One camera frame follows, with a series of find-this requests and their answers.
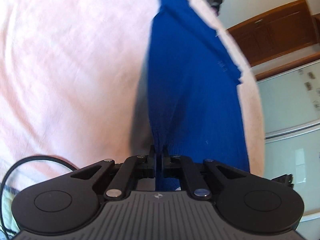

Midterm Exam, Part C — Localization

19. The blue knitted garment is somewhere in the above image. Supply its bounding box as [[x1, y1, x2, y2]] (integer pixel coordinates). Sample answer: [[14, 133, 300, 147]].
[[145, 0, 251, 192]]

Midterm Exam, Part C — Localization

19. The white wardrobe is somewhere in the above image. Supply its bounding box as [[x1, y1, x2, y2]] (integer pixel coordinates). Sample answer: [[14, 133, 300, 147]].
[[258, 61, 319, 222]]

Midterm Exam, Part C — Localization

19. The pink floral bed cover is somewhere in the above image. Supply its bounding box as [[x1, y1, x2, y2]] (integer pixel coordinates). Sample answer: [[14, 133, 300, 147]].
[[0, 0, 266, 233]]

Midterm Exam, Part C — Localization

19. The brown wooden cabinet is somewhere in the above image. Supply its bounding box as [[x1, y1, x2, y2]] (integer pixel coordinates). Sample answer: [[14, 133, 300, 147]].
[[228, 0, 319, 68]]

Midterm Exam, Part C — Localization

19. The black cable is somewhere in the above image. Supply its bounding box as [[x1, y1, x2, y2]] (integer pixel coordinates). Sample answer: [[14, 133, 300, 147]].
[[0, 155, 79, 238]]

